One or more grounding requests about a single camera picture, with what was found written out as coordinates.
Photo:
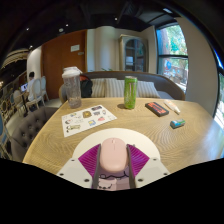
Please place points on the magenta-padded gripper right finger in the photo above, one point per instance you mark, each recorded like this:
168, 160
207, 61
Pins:
148, 168

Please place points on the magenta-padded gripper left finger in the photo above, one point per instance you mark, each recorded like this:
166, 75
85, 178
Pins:
78, 168

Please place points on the pink computer mouse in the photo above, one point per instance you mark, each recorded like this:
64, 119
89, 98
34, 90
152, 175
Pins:
114, 154

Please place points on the white sticker sheet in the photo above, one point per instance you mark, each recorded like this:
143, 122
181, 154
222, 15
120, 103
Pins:
87, 119

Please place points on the small teal pack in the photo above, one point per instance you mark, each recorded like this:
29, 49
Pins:
177, 123

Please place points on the grey tufted chair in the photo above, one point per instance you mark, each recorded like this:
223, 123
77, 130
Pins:
30, 131

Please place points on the green drink can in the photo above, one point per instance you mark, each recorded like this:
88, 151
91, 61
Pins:
130, 92

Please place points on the striped cushion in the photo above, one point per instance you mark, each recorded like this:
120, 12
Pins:
146, 90
99, 87

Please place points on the clear plastic shaker bottle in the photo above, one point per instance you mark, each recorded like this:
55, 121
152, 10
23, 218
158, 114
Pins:
72, 89

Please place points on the black backpack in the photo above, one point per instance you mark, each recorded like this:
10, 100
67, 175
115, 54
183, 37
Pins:
86, 87

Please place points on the brown curved sofa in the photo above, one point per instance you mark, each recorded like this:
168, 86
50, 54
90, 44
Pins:
166, 86

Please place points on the white chair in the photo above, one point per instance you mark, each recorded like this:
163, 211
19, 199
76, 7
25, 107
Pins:
36, 95

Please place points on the person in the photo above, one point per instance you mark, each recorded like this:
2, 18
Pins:
31, 85

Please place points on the wooden door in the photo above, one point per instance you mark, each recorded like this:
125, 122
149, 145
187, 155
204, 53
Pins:
58, 66

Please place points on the arched glass-door cabinet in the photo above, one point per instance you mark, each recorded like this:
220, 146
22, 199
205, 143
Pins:
134, 54

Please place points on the white door sign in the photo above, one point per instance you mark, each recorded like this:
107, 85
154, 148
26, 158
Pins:
75, 48

